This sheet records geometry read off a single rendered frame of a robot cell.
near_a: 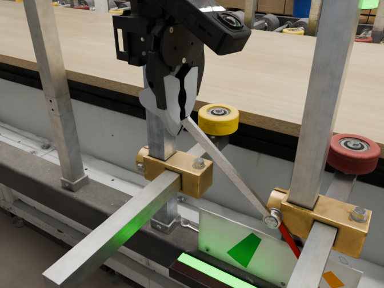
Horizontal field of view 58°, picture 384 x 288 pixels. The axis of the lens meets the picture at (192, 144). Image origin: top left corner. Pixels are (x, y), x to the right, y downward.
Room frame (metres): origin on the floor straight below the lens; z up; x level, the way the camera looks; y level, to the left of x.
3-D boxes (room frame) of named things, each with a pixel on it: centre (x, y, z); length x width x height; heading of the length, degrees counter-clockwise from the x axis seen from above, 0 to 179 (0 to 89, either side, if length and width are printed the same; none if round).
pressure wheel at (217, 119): (0.62, -0.05, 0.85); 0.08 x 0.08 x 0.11
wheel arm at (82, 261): (0.45, 0.05, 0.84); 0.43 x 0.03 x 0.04; 149
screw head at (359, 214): (0.35, -0.23, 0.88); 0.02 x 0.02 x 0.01
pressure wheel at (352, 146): (0.49, -0.27, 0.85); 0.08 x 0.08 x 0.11
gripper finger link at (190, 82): (0.43, 0.02, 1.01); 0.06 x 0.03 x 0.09; 51
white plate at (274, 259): (0.39, -0.12, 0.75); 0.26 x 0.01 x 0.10; 59
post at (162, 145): (0.52, 0.05, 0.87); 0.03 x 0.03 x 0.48; 59
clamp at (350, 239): (0.38, -0.18, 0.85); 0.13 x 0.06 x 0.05; 59
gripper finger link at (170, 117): (0.41, 0.04, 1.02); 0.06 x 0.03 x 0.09; 51
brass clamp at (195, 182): (0.51, 0.03, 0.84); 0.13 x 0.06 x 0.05; 59
